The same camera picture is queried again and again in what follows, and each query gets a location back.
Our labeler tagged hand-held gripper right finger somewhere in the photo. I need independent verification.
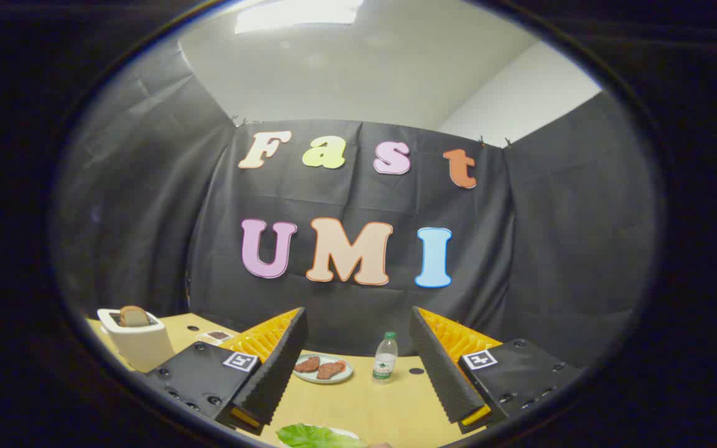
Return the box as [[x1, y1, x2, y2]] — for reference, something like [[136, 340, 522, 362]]
[[410, 306, 585, 434]]

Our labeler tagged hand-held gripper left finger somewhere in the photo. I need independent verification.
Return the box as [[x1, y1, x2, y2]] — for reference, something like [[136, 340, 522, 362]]
[[147, 307, 308, 436]]

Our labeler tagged green lettuce leaf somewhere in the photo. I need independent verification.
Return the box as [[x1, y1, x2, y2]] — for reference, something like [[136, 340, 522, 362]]
[[276, 424, 368, 448]]

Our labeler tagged plain bread slice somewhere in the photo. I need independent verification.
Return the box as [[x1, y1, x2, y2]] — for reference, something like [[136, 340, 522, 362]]
[[119, 306, 151, 327]]

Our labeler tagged clear water bottle green label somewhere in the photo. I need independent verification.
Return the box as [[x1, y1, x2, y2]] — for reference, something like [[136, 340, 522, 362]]
[[372, 332, 398, 383]]

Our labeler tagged pale green plate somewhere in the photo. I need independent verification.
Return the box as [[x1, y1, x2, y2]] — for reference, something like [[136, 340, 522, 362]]
[[293, 353, 354, 385]]

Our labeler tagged black backdrop cloth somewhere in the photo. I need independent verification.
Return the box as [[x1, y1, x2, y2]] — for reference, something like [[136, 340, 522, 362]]
[[54, 40, 661, 368]]

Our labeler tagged white plate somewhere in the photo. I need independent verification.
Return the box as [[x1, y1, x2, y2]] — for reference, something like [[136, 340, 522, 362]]
[[281, 426, 360, 448]]

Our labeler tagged white toaster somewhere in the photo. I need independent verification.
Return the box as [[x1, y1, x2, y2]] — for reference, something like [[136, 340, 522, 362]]
[[97, 308, 176, 373]]

